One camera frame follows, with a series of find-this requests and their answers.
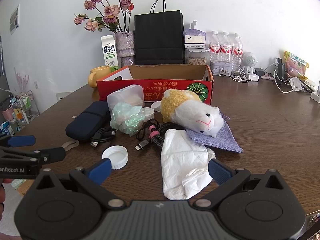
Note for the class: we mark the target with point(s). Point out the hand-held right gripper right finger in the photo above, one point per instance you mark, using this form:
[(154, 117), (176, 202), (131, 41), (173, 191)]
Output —
[(218, 171)]

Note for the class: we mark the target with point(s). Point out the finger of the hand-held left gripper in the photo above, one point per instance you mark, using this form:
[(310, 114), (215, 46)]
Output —
[(21, 141), (53, 154)]

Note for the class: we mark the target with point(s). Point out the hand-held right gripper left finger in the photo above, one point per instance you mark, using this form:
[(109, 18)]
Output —
[(101, 168)]

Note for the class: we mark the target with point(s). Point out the large white bottle cap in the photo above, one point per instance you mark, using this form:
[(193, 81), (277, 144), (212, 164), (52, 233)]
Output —
[(116, 155)]

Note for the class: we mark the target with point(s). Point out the white paper napkin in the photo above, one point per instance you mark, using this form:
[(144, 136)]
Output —
[(180, 160)]

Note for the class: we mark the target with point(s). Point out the navy zip case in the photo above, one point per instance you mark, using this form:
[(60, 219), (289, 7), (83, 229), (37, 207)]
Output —
[(85, 122)]

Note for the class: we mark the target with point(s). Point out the white yellow plush toy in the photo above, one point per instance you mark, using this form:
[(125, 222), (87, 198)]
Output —
[(195, 110)]

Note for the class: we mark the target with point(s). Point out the clear plastic container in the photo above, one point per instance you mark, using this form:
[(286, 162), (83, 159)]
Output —
[(127, 95)]

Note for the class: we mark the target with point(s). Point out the small white round lid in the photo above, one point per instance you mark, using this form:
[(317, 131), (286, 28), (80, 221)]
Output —
[(149, 112), (157, 105)]

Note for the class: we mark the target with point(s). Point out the red cardboard box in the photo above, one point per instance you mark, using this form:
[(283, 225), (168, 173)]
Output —
[(175, 86)]

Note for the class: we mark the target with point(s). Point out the person's left hand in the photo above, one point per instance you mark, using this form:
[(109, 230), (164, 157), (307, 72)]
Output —
[(2, 195)]

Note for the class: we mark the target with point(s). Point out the purple fabric pouch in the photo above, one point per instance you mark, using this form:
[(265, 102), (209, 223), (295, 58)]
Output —
[(220, 140)]

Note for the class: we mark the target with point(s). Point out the white card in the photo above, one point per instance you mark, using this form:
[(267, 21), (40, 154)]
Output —
[(63, 96)]

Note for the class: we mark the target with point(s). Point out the grey cabinet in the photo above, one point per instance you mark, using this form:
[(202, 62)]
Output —
[(3, 75)]

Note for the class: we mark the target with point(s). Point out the yellow mug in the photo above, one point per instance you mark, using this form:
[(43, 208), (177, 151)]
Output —
[(100, 72)]

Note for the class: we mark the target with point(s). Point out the white earphones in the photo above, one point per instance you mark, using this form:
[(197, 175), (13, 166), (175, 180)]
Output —
[(241, 79)]

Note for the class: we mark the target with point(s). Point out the white charger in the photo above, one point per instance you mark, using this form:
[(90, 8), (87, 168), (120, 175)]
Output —
[(253, 77)]

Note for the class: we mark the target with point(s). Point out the printed tin box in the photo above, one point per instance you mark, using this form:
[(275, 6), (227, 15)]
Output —
[(220, 68)]

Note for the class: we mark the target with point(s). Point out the black power adapter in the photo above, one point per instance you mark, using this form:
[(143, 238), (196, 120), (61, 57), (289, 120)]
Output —
[(260, 71)]

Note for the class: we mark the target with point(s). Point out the white round robot speaker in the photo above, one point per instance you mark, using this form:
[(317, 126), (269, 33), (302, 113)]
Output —
[(250, 60)]

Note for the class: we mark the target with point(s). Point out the white green milk carton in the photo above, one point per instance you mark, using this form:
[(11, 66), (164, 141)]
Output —
[(110, 52)]

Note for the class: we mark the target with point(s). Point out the white face mask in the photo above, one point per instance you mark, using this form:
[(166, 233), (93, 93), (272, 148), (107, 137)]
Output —
[(297, 83)]

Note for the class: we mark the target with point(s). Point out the dark spray bottle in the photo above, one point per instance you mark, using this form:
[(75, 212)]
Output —
[(281, 68)]

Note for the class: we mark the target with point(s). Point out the white box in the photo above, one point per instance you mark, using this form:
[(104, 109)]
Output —
[(315, 97)]

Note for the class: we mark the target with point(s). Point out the purple vase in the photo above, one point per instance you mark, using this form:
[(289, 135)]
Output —
[(124, 45)]

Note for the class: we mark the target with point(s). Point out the yellow pink snack packet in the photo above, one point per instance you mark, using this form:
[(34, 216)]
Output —
[(295, 66)]

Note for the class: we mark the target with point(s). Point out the purple tissue pack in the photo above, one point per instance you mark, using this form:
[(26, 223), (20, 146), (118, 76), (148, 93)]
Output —
[(195, 37)]

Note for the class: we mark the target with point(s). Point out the black paper bag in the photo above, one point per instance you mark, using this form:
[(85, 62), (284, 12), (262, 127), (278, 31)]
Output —
[(158, 37)]

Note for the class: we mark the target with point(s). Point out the dried pink roses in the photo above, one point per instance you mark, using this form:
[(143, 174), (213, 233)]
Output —
[(111, 11)]

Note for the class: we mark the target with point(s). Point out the pink dried wall flowers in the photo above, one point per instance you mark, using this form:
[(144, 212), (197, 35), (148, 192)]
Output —
[(22, 80)]

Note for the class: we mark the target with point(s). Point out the wall paper sign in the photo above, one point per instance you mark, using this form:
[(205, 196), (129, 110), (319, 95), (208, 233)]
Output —
[(14, 18)]

